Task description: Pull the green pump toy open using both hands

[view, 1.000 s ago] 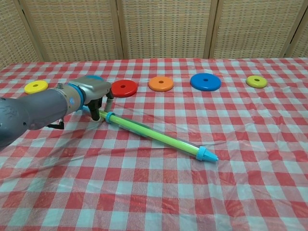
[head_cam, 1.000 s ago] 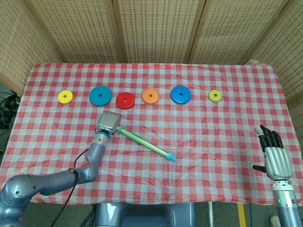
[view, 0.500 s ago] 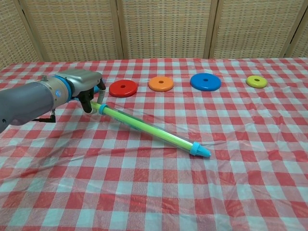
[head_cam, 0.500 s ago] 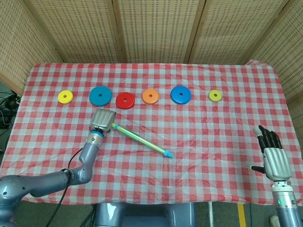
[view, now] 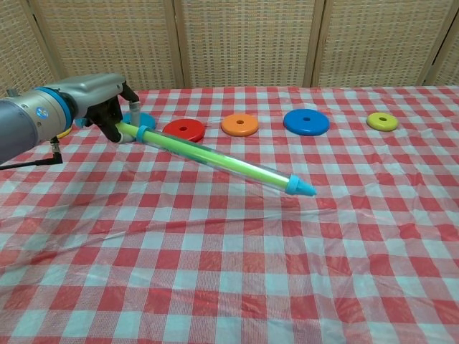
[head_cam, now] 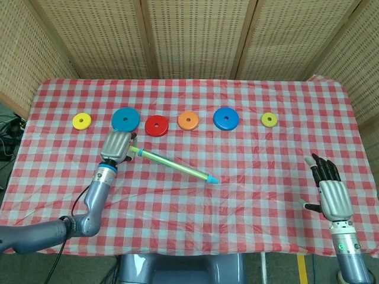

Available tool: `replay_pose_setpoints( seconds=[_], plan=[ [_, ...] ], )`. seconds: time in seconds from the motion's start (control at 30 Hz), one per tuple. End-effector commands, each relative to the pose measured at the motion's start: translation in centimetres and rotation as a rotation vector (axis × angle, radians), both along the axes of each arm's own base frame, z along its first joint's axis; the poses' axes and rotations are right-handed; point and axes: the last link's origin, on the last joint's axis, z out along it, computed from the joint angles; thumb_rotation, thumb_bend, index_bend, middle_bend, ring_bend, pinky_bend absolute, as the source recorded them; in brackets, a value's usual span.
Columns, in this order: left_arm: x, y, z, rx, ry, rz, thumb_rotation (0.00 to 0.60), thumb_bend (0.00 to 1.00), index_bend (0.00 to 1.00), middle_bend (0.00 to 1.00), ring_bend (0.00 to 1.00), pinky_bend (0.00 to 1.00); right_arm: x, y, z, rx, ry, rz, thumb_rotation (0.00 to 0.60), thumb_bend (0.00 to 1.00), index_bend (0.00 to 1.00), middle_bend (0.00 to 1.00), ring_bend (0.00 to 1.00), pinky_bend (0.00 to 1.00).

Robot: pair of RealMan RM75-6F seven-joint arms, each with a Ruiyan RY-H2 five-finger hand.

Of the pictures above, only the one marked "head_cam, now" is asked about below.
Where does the red white checkered tablecloth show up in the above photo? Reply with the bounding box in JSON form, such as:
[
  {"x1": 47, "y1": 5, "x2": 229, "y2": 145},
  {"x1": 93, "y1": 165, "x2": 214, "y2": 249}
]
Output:
[{"x1": 0, "y1": 73, "x2": 379, "y2": 257}]

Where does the black floor cable bundle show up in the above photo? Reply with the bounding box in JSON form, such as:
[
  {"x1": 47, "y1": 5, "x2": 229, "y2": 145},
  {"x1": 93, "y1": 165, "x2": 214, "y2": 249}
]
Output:
[{"x1": 0, "y1": 114, "x2": 27, "y2": 178}]

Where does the small olive-yellow disc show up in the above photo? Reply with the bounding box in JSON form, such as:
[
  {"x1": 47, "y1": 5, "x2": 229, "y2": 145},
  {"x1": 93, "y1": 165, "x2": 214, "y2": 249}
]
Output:
[{"x1": 260, "y1": 112, "x2": 278, "y2": 129}]

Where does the grey-blue robot torso base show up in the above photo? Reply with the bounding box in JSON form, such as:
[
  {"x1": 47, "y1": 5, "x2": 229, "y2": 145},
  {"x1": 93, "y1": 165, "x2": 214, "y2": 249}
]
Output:
[{"x1": 117, "y1": 253, "x2": 247, "y2": 284}]

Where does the large blue disc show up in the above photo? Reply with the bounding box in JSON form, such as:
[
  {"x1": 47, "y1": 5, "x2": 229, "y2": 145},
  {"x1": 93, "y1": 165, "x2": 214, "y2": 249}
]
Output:
[{"x1": 213, "y1": 107, "x2": 240, "y2": 131}]

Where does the small yellow disc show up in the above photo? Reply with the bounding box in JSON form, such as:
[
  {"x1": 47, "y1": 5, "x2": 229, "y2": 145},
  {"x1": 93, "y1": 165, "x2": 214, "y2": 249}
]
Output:
[{"x1": 72, "y1": 112, "x2": 92, "y2": 131}]

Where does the orange disc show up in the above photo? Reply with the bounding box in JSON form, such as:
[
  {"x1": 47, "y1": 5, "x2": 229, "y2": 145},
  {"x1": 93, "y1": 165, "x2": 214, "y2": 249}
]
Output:
[{"x1": 177, "y1": 111, "x2": 200, "y2": 131}]

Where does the woven rattan screen panel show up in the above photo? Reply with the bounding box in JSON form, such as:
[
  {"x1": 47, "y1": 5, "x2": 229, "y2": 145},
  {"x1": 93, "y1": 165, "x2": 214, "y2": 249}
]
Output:
[
  {"x1": 28, "y1": 0, "x2": 156, "y2": 80},
  {"x1": 304, "y1": 0, "x2": 379, "y2": 131},
  {"x1": 139, "y1": 0, "x2": 259, "y2": 80},
  {"x1": 0, "y1": 0, "x2": 78, "y2": 118},
  {"x1": 230, "y1": 0, "x2": 367, "y2": 81}
]

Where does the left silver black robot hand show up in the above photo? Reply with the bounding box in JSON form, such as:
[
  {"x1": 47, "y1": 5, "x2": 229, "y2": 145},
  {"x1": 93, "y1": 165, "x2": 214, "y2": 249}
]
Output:
[{"x1": 99, "y1": 131, "x2": 139, "y2": 164}]

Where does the green stacking rod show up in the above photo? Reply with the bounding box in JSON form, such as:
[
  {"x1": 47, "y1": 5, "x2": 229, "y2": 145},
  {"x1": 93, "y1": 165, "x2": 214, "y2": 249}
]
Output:
[{"x1": 137, "y1": 149, "x2": 220, "y2": 185}]

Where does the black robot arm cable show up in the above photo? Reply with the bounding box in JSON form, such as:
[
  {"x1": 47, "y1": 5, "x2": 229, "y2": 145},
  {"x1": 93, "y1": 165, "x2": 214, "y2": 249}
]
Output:
[{"x1": 54, "y1": 183, "x2": 91, "y2": 284}]

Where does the red disc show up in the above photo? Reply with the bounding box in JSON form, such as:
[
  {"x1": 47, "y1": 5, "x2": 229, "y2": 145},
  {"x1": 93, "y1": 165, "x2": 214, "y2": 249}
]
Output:
[{"x1": 144, "y1": 115, "x2": 169, "y2": 137}]

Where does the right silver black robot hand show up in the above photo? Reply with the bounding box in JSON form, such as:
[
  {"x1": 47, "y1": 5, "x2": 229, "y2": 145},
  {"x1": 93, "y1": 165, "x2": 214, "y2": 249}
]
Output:
[{"x1": 300, "y1": 153, "x2": 354, "y2": 222}]

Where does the large teal disc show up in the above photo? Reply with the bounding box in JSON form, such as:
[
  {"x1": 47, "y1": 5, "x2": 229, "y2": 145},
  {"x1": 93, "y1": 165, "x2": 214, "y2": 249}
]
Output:
[{"x1": 111, "y1": 106, "x2": 141, "y2": 133}]

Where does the white table leg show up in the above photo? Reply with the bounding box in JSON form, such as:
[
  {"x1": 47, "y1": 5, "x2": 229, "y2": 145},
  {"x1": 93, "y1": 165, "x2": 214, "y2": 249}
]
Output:
[{"x1": 260, "y1": 253, "x2": 268, "y2": 284}]

